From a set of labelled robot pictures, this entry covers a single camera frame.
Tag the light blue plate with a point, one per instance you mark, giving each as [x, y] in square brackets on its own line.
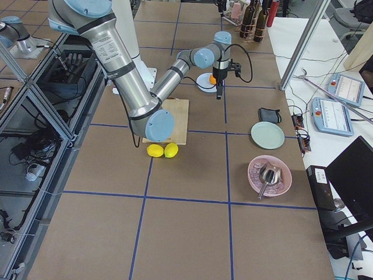
[204, 84]

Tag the near teach pendant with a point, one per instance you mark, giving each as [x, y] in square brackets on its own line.
[331, 117]

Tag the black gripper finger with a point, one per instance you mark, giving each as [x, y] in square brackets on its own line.
[219, 90]

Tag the pink bowl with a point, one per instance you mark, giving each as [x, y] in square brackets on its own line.
[281, 187]

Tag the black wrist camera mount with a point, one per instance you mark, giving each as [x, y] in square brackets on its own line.
[234, 67]

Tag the yellow lemon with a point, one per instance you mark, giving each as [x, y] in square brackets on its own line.
[171, 150]
[155, 150]

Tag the dark wine bottle right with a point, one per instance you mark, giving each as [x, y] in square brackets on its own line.
[261, 22]

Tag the dark grey folded cloth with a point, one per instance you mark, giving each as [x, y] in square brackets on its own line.
[269, 115]

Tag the teach pendant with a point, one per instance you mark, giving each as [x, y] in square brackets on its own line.
[350, 90]
[331, 117]

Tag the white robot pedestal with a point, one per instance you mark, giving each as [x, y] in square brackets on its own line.
[126, 30]

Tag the metal scoop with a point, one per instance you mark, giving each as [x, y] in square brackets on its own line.
[269, 175]

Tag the black computer box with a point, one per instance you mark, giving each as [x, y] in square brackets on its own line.
[320, 188]

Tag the pink reacher stick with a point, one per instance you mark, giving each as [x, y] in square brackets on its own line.
[349, 107]

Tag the mint green plate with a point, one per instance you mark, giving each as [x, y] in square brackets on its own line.
[267, 135]

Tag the dark wine bottle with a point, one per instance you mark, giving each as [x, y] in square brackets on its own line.
[249, 11]
[261, 22]

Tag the orange mandarin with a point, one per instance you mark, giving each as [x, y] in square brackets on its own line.
[212, 80]

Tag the wooden cutting board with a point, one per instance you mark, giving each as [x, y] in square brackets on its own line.
[177, 119]

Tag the orange black cable adapter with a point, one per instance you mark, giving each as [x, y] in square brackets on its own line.
[302, 134]

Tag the red cylinder bottle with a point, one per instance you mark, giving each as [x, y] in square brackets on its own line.
[272, 12]

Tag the right yellow lemon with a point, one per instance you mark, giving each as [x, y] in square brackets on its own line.
[171, 150]

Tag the left yellow lemon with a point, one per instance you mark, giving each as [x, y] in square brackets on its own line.
[155, 150]

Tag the copper wire bottle rack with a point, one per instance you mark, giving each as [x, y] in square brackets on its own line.
[226, 15]

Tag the black monitor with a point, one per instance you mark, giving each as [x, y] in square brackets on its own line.
[351, 176]

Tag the black mannequin hand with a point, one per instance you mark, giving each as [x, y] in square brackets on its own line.
[76, 67]

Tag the pink cup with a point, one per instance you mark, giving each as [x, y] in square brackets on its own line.
[236, 10]

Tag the dark wine bottle left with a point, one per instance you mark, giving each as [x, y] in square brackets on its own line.
[249, 11]

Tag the far teach pendant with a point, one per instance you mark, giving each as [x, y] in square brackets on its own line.
[350, 90]

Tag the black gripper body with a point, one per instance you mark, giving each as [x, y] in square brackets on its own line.
[219, 74]
[221, 7]

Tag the aluminium frame post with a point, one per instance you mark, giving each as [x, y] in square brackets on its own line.
[305, 38]

